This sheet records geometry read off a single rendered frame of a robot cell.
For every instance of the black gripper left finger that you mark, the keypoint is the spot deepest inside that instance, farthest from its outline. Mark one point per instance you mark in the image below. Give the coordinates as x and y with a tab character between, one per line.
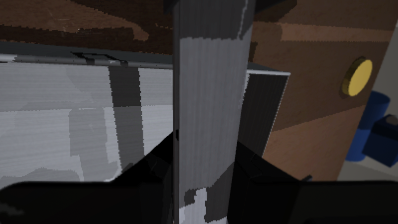
143	194

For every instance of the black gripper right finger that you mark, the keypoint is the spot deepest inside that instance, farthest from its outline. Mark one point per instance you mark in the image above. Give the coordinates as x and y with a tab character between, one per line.
261	193

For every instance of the yellow round disc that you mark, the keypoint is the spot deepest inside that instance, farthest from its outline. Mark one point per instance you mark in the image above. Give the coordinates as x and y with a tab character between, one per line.
356	77

